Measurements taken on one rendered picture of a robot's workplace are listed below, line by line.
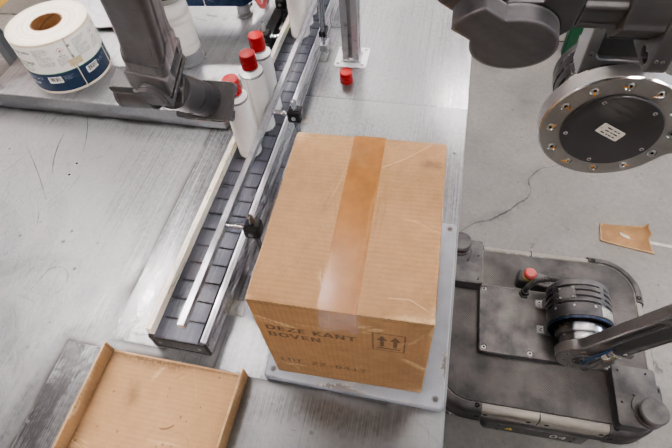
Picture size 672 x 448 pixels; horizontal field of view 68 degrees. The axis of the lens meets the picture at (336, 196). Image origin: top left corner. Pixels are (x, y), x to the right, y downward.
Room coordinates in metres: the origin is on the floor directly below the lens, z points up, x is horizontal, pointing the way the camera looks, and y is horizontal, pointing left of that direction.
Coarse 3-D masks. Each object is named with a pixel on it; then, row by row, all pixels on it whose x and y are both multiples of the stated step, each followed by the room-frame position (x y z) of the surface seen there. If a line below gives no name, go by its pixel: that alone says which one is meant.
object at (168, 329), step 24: (288, 48) 1.15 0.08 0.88; (288, 96) 0.96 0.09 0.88; (264, 144) 0.80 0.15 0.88; (240, 168) 0.74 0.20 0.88; (264, 168) 0.73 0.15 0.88; (216, 216) 0.62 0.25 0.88; (240, 216) 0.61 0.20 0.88; (192, 264) 0.51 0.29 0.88; (216, 264) 0.50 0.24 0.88; (216, 288) 0.45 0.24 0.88; (168, 312) 0.42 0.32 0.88; (168, 336) 0.37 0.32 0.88; (192, 336) 0.36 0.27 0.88
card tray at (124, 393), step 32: (128, 352) 0.37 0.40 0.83; (96, 384) 0.32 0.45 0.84; (128, 384) 0.31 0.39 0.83; (160, 384) 0.30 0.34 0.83; (192, 384) 0.30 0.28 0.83; (224, 384) 0.29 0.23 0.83; (96, 416) 0.26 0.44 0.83; (128, 416) 0.26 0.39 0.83; (160, 416) 0.25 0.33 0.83; (192, 416) 0.25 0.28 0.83; (224, 416) 0.24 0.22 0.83
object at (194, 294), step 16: (304, 32) 1.10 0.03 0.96; (288, 64) 0.98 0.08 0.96; (272, 96) 0.87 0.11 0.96; (256, 144) 0.73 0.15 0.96; (240, 176) 0.64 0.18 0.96; (240, 192) 0.61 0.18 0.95; (224, 224) 0.53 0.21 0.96; (208, 256) 0.47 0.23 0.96; (208, 272) 0.45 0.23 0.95; (192, 288) 0.41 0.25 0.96; (192, 304) 0.38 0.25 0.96
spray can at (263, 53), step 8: (256, 32) 0.93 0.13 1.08; (248, 40) 0.92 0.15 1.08; (256, 40) 0.91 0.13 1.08; (256, 48) 0.91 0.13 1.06; (264, 48) 0.91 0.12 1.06; (256, 56) 0.90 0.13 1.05; (264, 56) 0.90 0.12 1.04; (264, 64) 0.90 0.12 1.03; (272, 64) 0.91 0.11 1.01; (264, 72) 0.90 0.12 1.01; (272, 72) 0.91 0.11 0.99; (272, 80) 0.91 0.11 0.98; (272, 88) 0.90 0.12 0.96; (280, 104) 0.91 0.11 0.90
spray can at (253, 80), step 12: (240, 60) 0.86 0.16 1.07; (252, 60) 0.85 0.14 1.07; (240, 72) 0.86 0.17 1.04; (252, 72) 0.85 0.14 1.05; (252, 84) 0.84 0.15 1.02; (264, 84) 0.85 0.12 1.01; (252, 96) 0.84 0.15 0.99; (264, 96) 0.85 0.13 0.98; (252, 108) 0.84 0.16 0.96; (264, 108) 0.84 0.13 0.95
